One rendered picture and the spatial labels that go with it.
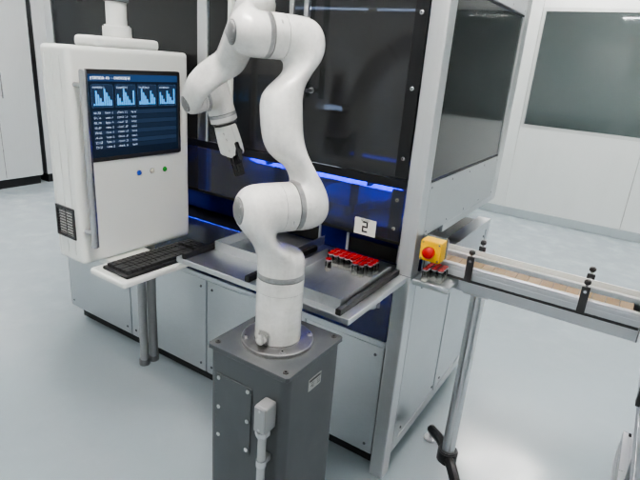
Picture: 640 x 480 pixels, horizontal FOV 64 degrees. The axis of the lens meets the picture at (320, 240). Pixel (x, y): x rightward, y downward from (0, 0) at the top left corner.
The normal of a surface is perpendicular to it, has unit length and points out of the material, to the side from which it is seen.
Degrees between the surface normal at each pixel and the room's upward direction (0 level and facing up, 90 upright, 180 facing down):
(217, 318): 90
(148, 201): 90
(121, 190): 90
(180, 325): 90
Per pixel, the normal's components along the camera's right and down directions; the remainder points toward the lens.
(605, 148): -0.54, 0.24
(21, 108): 0.84, 0.24
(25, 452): 0.07, -0.94
